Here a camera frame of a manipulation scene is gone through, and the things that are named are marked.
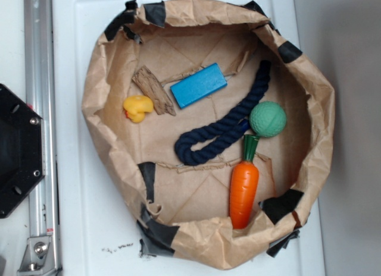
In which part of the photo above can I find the blue rectangular wooden block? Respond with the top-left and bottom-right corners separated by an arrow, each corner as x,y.
170,63 -> 227,109

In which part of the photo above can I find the brown paper bag bin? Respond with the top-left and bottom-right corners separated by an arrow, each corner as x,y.
82,0 -> 335,269

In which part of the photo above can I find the brown driftwood piece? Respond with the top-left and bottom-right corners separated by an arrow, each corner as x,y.
132,65 -> 176,116

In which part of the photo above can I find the yellow rubber duck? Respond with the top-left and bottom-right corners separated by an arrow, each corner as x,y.
123,95 -> 154,123

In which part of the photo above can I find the orange plastic toy carrot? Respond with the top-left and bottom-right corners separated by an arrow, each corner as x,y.
229,134 -> 259,230

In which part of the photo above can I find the green dimpled ball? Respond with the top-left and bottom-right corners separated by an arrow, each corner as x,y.
249,101 -> 287,138

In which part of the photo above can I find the dark blue twisted rope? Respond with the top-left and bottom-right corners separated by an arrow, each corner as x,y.
174,60 -> 272,167

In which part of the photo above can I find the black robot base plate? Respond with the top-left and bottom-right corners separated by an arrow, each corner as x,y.
1,84 -> 44,219

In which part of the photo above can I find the aluminium extrusion rail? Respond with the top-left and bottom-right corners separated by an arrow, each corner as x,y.
24,0 -> 63,275

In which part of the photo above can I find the metal corner bracket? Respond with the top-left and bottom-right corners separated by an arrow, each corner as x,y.
17,236 -> 55,275

